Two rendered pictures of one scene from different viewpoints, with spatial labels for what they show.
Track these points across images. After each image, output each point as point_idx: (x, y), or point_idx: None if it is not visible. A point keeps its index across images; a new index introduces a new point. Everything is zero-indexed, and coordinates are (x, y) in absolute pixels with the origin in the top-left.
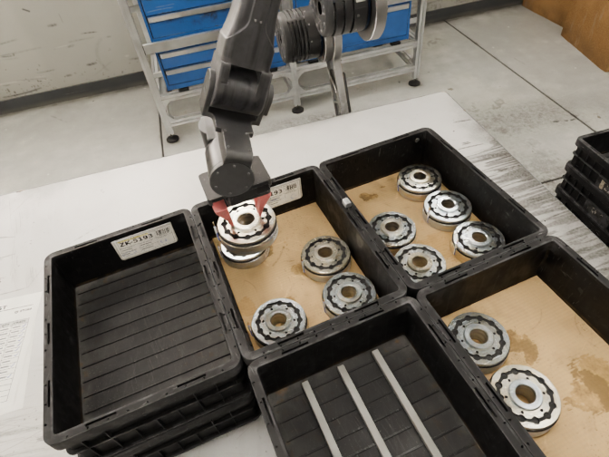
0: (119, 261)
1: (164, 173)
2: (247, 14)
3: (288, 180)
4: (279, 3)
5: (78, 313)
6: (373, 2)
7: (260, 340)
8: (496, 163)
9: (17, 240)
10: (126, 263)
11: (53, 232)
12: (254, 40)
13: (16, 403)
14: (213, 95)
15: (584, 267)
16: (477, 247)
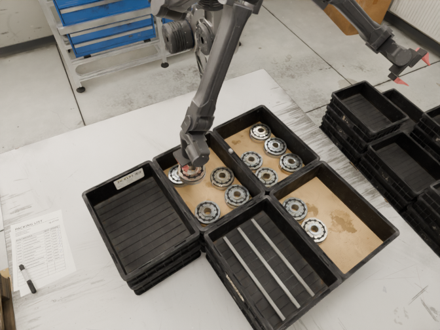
0: (115, 190)
1: (110, 130)
2: (207, 98)
3: None
4: (219, 91)
5: (101, 219)
6: None
7: (201, 221)
8: (293, 114)
9: (31, 181)
10: (118, 190)
11: (53, 173)
12: (209, 106)
13: (71, 268)
14: (191, 128)
15: (334, 174)
16: (291, 166)
